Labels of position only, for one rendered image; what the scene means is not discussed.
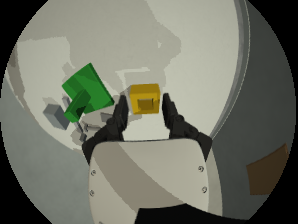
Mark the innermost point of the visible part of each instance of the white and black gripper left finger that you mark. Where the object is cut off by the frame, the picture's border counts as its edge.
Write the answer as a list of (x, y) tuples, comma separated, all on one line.
[(113, 129)]

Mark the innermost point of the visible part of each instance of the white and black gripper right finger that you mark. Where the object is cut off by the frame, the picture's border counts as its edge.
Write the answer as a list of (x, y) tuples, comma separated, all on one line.
[(180, 128)]

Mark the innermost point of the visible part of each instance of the grey bolt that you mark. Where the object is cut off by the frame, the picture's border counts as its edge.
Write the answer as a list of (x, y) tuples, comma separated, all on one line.
[(86, 128)]

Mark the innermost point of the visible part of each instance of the grey long flat bar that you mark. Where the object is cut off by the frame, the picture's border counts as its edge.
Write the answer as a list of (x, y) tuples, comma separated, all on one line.
[(67, 102)]

